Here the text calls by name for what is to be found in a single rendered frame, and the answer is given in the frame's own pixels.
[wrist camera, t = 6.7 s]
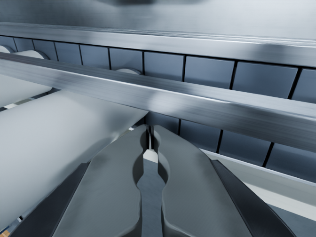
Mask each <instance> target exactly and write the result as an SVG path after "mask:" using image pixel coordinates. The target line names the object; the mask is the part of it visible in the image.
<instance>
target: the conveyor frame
mask: <svg viewBox="0 0 316 237"><path fill-rule="evenodd" d="M0 35H4V36H13V37H22V38H32V39H41V40H54V41H63V42H72V43H81V44H90V45H99V46H109V47H122V48H131V49H140V50H149V51H158V52H168V53H177V54H186V55H199V56H208V57H217V58H227V59H236V60H245V61H254V62H263V63H276V64H285V65H294V66H304V67H313V68H316V39H304V38H287V37H269V36H252V35H235V34H217V33H199V32H174V31H157V30H139V29H122V28H105V27H87V26H70V25H52V24H27V23H10V22H0ZM219 148H220V147H219V146H218V148H217V152H216V153H213V152H210V151H207V150H203V149H200V150H202V151H203V152H204V153H207V154H210V155H213V156H216V157H220V158H223V159H226V160H230V161H233V162H236V163H239V164H242V165H245V166H249V167H253V168H256V169H259V170H262V171H265V172H268V173H272V174H275V175H279V176H282V177H285V178H288V179H291V180H294V181H298V182H301V183H304V184H308V185H311V186H314V187H316V183H313V182H309V181H306V180H303V179H299V178H296V177H293V176H290V175H286V174H283V173H279V172H276V171H273V170H269V169H266V168H265V164H266V161H267V160H266V159H265V161H264V163H263V166H262V167H260V166H256V165H253V164H249V163H246V162H243V161H240V160H237V159H233V158H229V157H226V156H223V155H220V154H218V152H219Z"/></svg>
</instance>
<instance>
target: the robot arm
mask: <svg viewBox="0 0 316 237"><path fill-rule="evenodd" d="M150 141H151V149H154V151H155V152H156V153H157V155H158V174H159V176H160V177H161V178H162V179H163V181H164V182H165V184H166V185H165V187H164V188H163V190H162V202H161V224H162V234H163V237H296V235H295V234H294V233H293V232H292V230H291V229H290V228H289V227H288V226H287V224H286V223H285V222H284V221H283V220H282V219H281V218H280V217H279V216H278V215H277V213H276V212H275V211H274V210H273V209H272V208H271V207H269V206H268V205H267V204H266V203H265V202H264V201H263V200H262V199H261V198H260V197H259V196H257V195H256V194H255V193H254V192H253V191H252V190H251V189H250V188H249V187H247V186H246V185H245V184H244V183H243V182H242V181H241V180H240V179H238V178H237V177H236V176H235V175H234V174H233V173H232V172H231V171H230V170H229V169H228V168H227V167H225V166H224V165H223V164H222V163H221V162H220V161H219V160H211V159H210V158H209V157H208V156H207V155H206V154H205V153H204V152H203V151H202V150H200V149H199V148H198V147H196V146H195V145H193V144H192V143H190V142H189V141H187V140H185V139H183V138H182V137H180V136H178V135H176V134H175V133H173V132H171V131H169V130H168V129H166V128H164V127H162V126H160V125H158V124H153V125H147V124H143V125H140V126H138V127H137V128H135V129H133V130H132V131H130V132H128V133H127V134H125V135H124V136H122V137H120V138H118V139H117V140H115V141H114V142H112V143H110V144H109V145H107V146H106V147H105V148H103V149H102V150H101V151H100V152H98V153H97V154H96V155H95V156H94V157H93V158H92V159H91V160H90V161H89V162H88V163H81V164H80V165H79V166H78V167H77V168H76V169H75V170H74V171H72V172H71V173H70V174H69V175H68V176H67V177H66V178H65V179H64V180H63V181H62V182H61V183H60V184H59V185H58V186H57V187H56V188H55V189H54V190H52V191H51V192H50V193H49V194H48V195H47V196H46V197H45V198H44V199H43V200H42V201H41V202H40V203H39V204H38V205H37V206H36V207H35V208H34V209H33V210H31V211H30V212H29V213H28V214H27V215H26V216H25V218H24V219H23V220H22V221H21V222H20V223H19V224H18V225H17V226H16V227H15V229H14V230H13V231H12V232H11V233H10V234H9V236H8V237H142V195H141V191H140V189H139V188H138V187H137V183H138V181H139V179H140V178H141V177H142V176H143V173H144V169H143V154H144V153H145V152H146V150H149V144H150Z"/></svg>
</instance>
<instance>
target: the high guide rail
mask: <svg viewBox="0 0 316 237"><path fill-rule="evenodd" d="M0 74H1V75H5V76H9V77H13V78H16V79H21V80H25V81H29V82H33V83H37V84H41V85H45V86H49V87H54V88H58V89H61V90H65V91H69V92H73V93H77V94H81V95H86V96H90V97H93V98H97V99H101V100H105V101H109V102H113V103H118V104H122V105H125V106H129V107H133V108H137V109H141V110H145V111H150V112H154V113H157V114H161V115H165V116H170V117H173V118H177V119H182V120H186V121H190V122H194V123H198V124H202V125H205V126H210V127H214V128H218V129H222V130H226V131H230V132H234V133H237V134H242V135H246V136H250V137H254V138H258V139H262V140H265V141H269V142H274V143H278V144H282V145H286V146H290V147H294V148H297V149H301V150H307V151H311V152H314V153H316V104H314V103H306V102H300V101H295V100H289V99H283V98H277V97H272V96H266V95H258V94H252V93H246V92H240V91H235V90H229V89H223V88H217V87H210V86H204V85H198V84H192V83H186V82H180V81H175V80H169V79H161V78H155V77H150V76H144V75H138V74H132V73H126V72H120V71H113V70H107V69H101V68H96V67H90V66H84V65H78V64H72V63H64V62H59V61H53V60H47V59H41V58H36V57H30V56H24V55H16V54H10V53H4V52H0Z"/></svg>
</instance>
